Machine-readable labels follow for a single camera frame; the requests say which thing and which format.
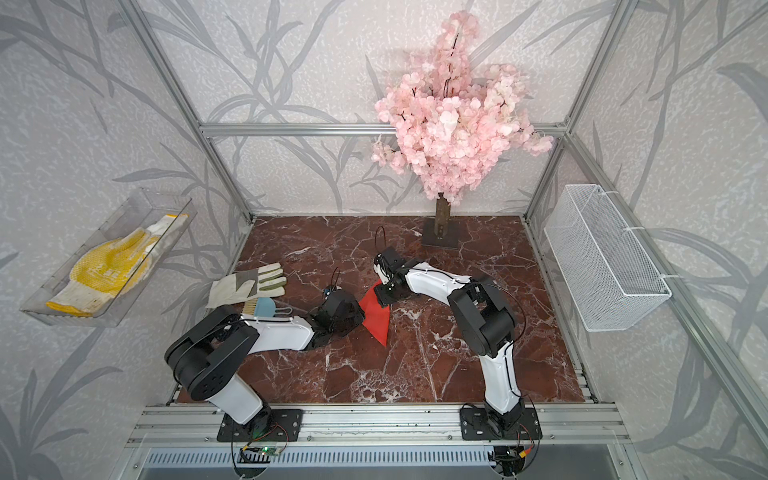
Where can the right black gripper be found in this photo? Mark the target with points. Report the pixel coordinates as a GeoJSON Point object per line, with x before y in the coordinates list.
{"type": "Point", "coordinates": [382, 298]}

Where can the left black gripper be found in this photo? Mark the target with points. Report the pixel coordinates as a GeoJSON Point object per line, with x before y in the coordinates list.
{"type": "Point", "coordinates": [358, 314]}

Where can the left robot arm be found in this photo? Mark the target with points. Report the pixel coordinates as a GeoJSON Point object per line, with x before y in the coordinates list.
{"type": "Point", "coordinates": [206, 359]}

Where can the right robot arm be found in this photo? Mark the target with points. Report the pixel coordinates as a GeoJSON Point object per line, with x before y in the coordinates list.
{"type": "Point", "coordinates": [481, 311]}

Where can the light blue straw brush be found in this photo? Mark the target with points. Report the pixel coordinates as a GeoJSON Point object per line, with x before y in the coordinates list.
{"type": "Point", "coordinates": [265, 307]}

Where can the white grey work glove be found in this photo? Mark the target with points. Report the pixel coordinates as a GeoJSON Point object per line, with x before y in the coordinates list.
{"type": "Point", "coordinates": [267, 281]}

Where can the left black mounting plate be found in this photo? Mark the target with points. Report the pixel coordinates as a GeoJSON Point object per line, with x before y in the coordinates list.
{"type": "Point", "coordinates": [276, 425]}

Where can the black mounting plate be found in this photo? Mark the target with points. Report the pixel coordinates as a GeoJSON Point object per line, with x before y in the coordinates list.
{"type": "Point", "coordinates": [481, 423]}
{"type": "Point", "coordinates": [276, 425]}

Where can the left circuit board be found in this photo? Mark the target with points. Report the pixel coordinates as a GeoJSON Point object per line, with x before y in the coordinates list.
{"type": "Point", "coordinates": [259, 454]}

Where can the pink cherry blossom tree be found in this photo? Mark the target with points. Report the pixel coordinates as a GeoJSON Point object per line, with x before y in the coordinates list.
{"type": "Point", "coordinates": [451, 128]}

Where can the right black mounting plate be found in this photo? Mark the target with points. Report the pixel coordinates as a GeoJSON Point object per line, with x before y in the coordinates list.
{"type": "Point", "coordinates": [481, 423]}

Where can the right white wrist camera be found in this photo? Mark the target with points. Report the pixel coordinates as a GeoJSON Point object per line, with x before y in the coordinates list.
{"type": "Point", "coordinates": [380, 270]}

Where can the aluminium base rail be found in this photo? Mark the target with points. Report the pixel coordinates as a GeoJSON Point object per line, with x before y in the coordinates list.
{"type": "Point", "coordinates": [191, 425]}

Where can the white wire mesh basket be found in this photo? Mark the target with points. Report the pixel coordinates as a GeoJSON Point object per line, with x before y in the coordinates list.
{"type": "Point", "coordinates": [610, 277]}

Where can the clear plastic wall tray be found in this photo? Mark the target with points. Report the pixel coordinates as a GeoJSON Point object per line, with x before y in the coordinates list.
{"type": "Point", "coordinates": [141, 209]}

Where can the right aluminium corner post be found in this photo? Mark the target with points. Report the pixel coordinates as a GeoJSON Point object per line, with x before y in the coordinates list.
{"type": "Point", "coordinates": [616, 26]}

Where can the aluminium frame corner post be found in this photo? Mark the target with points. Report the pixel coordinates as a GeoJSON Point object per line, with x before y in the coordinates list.
{"type": "Point", "coordinates": [139, 24]}

